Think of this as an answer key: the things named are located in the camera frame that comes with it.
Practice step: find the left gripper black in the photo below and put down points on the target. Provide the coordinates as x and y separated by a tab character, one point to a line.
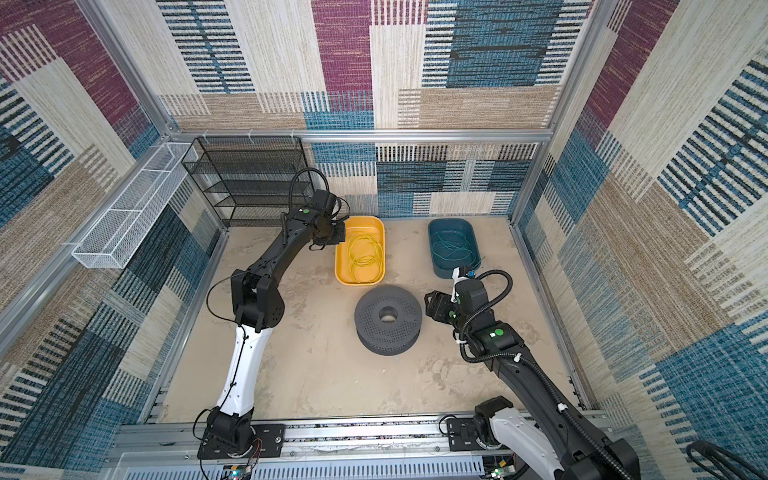
340	225

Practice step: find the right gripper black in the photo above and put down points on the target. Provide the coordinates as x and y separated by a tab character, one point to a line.
437	306

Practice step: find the yellow plastic tray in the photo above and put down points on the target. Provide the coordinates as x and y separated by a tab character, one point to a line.
361	259

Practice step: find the dark grey cable spool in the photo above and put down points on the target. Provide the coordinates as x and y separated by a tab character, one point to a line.
388	320

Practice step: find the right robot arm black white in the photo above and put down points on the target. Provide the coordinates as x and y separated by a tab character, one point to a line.
551	436

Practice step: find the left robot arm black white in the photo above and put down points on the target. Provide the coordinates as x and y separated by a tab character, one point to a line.
312	221

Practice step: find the teal plastic tray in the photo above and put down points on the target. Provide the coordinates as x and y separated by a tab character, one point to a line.
452	243

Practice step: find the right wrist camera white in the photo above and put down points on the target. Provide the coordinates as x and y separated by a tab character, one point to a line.
460	274

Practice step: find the black wire mesh shelf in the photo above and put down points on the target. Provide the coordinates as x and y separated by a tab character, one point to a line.
250	181

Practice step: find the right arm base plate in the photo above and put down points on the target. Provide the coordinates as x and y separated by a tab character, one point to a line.
462	433

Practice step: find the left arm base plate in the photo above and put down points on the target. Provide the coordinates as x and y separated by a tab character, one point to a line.
267	441

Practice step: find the white wire mesh basket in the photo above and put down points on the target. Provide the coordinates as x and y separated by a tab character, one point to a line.
114	239

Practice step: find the aluminium rail front frame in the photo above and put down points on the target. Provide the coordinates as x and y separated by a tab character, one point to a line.
384	447

